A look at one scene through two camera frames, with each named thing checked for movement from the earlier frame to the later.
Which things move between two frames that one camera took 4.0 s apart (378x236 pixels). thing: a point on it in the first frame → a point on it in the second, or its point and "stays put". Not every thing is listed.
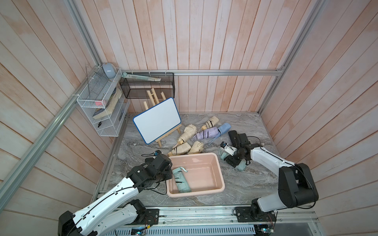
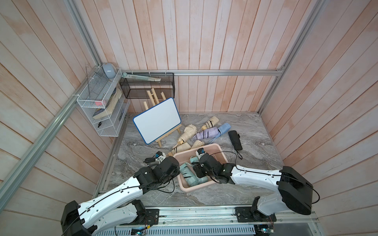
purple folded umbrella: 208,133 stays put
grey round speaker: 110,69 stays put
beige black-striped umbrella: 181,149 stays put
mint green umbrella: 242,165 → 200,180
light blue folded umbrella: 225,127 stays put
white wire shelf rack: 103,102 stays put
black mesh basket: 139,89 stays put
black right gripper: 232,161 → 198,170
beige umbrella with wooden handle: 189,131 stays put
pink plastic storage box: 204,175 → 215,150
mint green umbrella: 182,185 → 190,177
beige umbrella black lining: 197,147 stays put
